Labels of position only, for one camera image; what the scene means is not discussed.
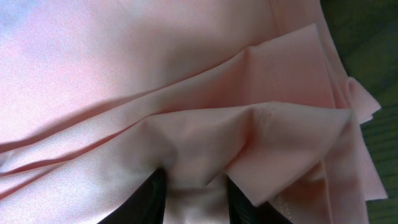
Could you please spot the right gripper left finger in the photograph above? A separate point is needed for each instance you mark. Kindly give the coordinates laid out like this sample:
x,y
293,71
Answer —
x,y
145,206

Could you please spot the coral pink t-shirt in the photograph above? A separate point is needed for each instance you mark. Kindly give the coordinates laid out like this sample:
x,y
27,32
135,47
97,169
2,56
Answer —
x,y
95,95

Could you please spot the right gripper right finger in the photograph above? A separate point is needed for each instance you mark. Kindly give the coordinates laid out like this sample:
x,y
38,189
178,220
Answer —
x,y
242,211

